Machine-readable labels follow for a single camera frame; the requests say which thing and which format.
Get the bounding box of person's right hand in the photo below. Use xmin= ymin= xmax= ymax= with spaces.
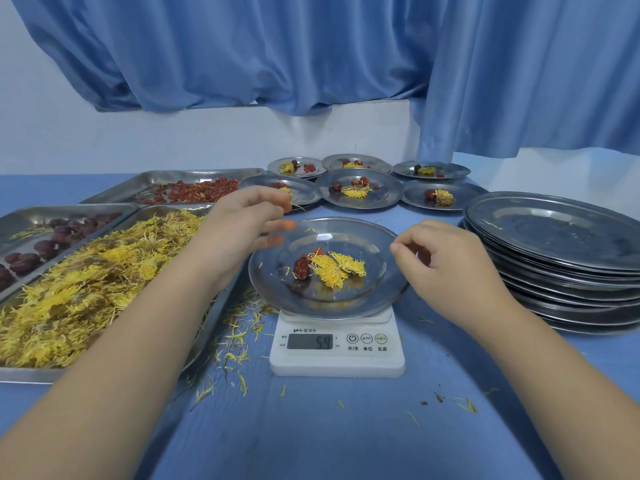
xmin=389 ymin=219 xmax=511 ymax=335

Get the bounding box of person's left hand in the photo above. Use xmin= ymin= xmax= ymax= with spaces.
xmin=192 ymin=186 xmax=297 ymax=293

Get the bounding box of round steel plate red label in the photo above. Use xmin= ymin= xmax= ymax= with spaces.
xmin=267 ymin=157 xmax=329 ymax=179

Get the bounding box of stack of steel plates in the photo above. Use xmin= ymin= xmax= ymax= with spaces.
xmin=457 ymin=191 xmax=640 ymax=335

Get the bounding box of white digital kitchen scale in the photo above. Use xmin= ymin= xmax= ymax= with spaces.
xmin=269 ymin=307 xmax=406 ymax=379

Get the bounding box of pile of yellow chrysanthemums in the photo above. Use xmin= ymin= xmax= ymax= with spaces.
xmin=0 ymin=209 xmax=209 ymax=369

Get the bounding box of person's right forearm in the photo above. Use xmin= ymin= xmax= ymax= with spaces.
xmin=469 ymin=294 xmax=640 ymax=480

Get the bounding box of person's left forearm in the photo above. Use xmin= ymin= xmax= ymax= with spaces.
xmin=0 ymin=249 xmax=236 ymax=480

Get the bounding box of rectangular steel tray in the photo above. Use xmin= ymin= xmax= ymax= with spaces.
xmin=0 ymin=203 xmax=241 ymax=385
xmin=0 ymin=203 xmax=141 ymax=301
xmin=79 ymin=168 xmax=266 ymax=205

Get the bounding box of wide blue curtain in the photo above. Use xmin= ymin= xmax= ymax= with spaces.
xmin=9 ymin=0 xmax=446 ymax=117

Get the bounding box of blue tablecloth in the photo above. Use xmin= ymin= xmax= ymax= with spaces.
xmin=0 ymin=153 xmax=640 ymax=480

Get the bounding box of narrow blue curtain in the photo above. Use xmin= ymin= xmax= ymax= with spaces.
xmin=409 ymin=0 xmax=640 ymax=163

